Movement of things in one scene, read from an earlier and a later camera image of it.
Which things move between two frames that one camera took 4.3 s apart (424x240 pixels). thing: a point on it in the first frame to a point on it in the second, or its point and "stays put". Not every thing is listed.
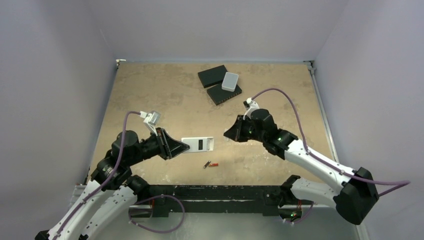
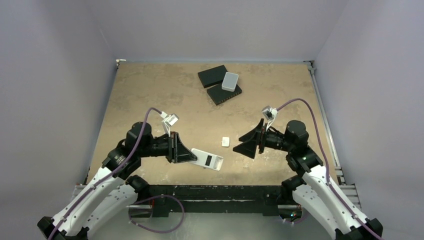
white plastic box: x=230 y=81 stays put
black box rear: x=212 y=76 stays put
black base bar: x=216 y=198 stays put
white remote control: x=199 y=144 to x=207 y=160
